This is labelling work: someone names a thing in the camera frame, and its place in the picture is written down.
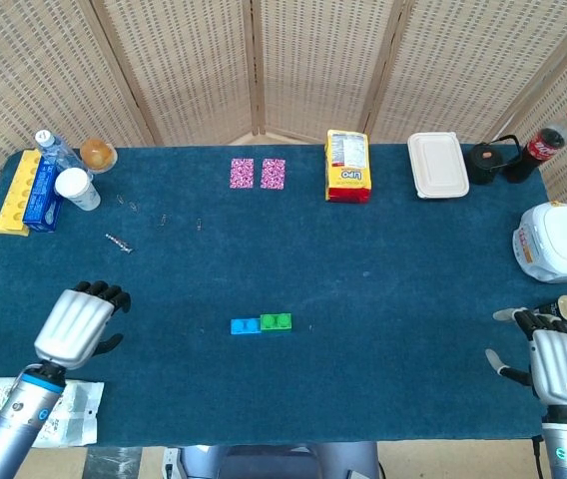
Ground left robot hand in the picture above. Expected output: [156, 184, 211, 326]
[33, 280, 133, 370]

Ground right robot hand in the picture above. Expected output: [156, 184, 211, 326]
[485, 306, 567, 408]

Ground blue toy brick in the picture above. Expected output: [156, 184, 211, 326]
[230, 317, 264, 336]

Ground green toy brick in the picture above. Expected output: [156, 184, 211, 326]
[260, 312, 294, 333]

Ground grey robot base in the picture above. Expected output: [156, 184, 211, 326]
[163, 441, 382, 479]

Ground white printed plastic bag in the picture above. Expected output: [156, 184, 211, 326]
[0, 377, 106, 448]

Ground white rice cooker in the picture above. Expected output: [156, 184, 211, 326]
[511, 200, 567, 284]

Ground blue toothpaste box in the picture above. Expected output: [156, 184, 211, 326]
[22, 158, 64, 234]

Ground yellow plastic tray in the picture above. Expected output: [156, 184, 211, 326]
[0, 149, 43, 237]

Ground white plastic cup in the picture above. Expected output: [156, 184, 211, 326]
[54, 167, 102, 212]

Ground orange jelly cup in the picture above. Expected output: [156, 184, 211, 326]
[79, 138, 119, 175]

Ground clear water bottle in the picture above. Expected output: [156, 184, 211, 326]
[33, 129, 88, 176]

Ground cola bottle with red cap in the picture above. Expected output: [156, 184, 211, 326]
[504, 104, 567, 185]

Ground pink patterned card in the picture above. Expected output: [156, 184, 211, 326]
[260, 158, 285, 192]
[230, 158, 256, 191]

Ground beige lidded lunch box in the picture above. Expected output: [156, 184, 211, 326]
[406, 131, 471, 201]

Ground blue carpet table cover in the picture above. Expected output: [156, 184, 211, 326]
[0, 144, 567, 449]

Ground yellow red snack bag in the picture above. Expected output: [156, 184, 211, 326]
[324, 129, 374, 203]

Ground woven folding screen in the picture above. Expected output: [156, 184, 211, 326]
[0, 0, 567, 300]

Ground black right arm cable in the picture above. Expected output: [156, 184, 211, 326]
[530, 433, 548, 479]

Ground silver beaded chain piece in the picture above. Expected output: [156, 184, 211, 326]
[105, 233, 135, 254]

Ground black cylinder with strap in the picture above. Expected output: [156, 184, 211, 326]
[465, 134, 523, 187]

